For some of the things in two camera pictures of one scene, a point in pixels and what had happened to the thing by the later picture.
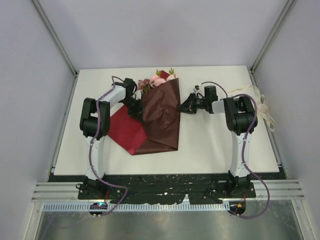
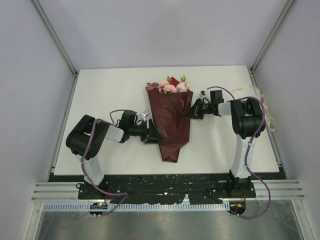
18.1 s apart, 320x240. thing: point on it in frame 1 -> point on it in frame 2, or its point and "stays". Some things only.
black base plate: [166, 189] stays
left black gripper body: [133, 106] -> [143, 132]
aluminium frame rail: [68, 191] stays
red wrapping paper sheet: [129, 132] -> [168, 110]
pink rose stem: [158, 73] -> [167, 86]
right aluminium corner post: [274, 33] stays
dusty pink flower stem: [144, 85] -> [151, 86]
